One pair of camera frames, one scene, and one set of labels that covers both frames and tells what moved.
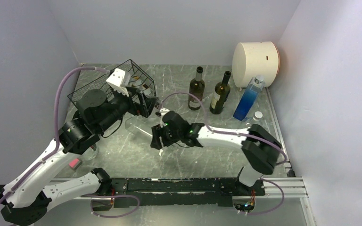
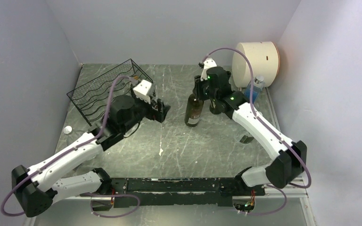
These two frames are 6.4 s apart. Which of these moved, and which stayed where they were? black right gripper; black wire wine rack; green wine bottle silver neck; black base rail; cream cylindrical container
Moved: green wine bottle silver neck; black right gripper
Stayed: black base rail; black wire wine rack; cream cylindrical container
